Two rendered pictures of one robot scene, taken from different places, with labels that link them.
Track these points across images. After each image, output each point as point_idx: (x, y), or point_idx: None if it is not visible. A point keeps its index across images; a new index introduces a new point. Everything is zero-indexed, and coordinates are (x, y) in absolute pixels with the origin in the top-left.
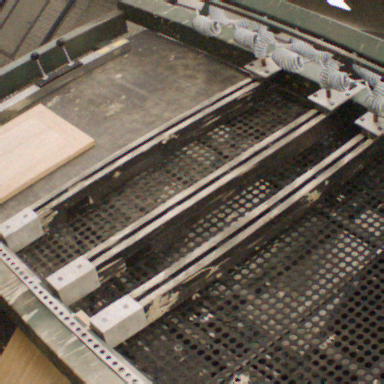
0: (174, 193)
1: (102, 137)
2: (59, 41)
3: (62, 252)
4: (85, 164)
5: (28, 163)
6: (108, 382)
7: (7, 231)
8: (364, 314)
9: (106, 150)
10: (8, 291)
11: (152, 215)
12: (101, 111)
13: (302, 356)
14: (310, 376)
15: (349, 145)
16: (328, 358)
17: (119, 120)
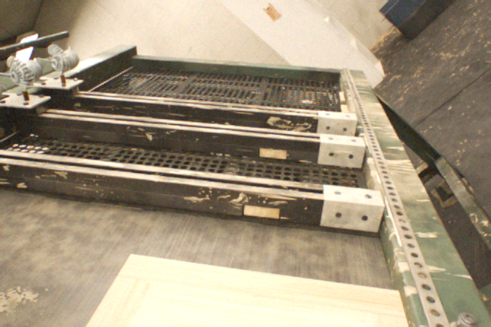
0: (185, 165)
1: (109, 263)
2: None
3: None
4: (183, 245)
5: (237, 309)
6: (372, 110)
7: (372, 193)
8: (230, 90)
9: (141, 241)
10: (405, 167)
11: (242, 132)
12: (19, 314)
13: (272, 95)
14: (280, 91)
15: (93, 95)
16: (266, 90)
17: (53, 269)
